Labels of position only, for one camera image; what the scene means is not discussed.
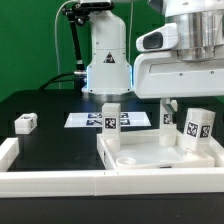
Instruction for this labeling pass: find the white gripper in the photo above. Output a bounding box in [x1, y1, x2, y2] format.
[134, 51, 224, 121]

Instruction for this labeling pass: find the white square table top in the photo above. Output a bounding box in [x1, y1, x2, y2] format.
[97, 129, 224, 170]

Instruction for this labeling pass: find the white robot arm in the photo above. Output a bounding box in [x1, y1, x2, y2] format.
[62, 0, 224, 104]

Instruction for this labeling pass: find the white U-shaped fence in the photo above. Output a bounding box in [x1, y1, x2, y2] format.
[0, 138, 224, 198]

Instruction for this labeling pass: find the white marker sheet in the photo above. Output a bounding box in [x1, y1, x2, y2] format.
[64, 112, 151, 128]

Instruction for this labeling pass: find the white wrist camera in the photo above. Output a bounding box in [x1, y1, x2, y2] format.
[136, 23, 179, 52]

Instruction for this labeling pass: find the black cable bundle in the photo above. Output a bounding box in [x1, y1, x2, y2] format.
[38, 6, 88, 91]

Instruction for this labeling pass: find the grey cable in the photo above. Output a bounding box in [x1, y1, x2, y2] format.
[54, 0, 81, 90]

